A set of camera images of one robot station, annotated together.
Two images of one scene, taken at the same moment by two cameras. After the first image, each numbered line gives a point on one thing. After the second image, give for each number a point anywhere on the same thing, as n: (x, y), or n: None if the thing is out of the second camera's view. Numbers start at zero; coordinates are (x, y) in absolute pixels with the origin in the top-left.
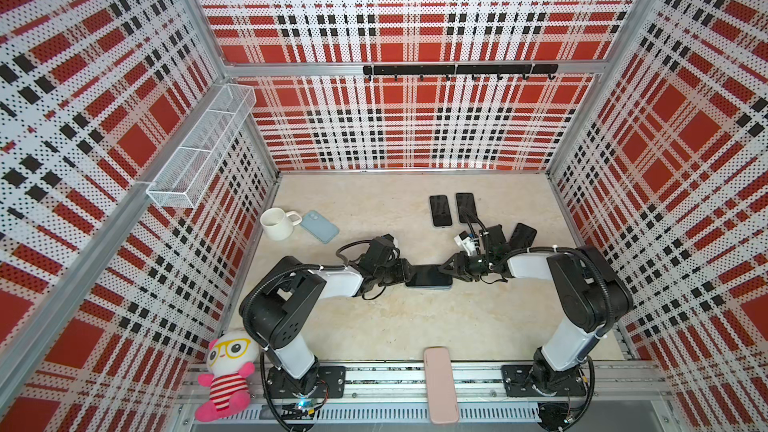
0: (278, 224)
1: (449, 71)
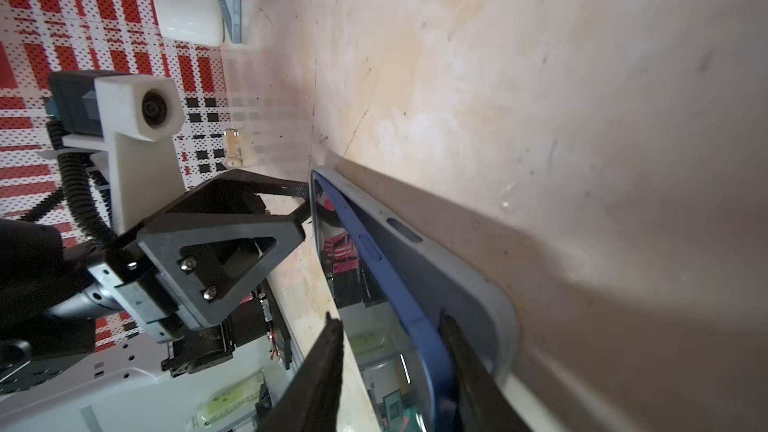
0: (186, 7)
1: None
